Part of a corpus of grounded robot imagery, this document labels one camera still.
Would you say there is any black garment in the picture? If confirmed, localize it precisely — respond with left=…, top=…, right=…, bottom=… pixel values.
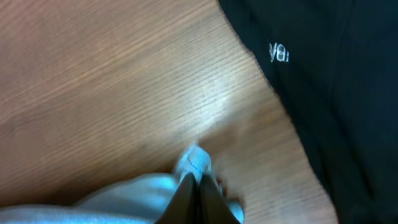
left=220, top=0, right=397, bottom=223

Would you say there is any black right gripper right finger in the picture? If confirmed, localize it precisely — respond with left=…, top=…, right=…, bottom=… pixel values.
left=199, top=174, right=239, bottom=224

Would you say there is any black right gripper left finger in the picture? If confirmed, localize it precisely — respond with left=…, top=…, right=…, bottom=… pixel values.
left=155, top=174, right=197, bottom=224

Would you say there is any light blue printed t-shirt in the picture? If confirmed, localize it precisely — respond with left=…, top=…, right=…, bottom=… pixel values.
left=1, top=144, right=244, bottom=223

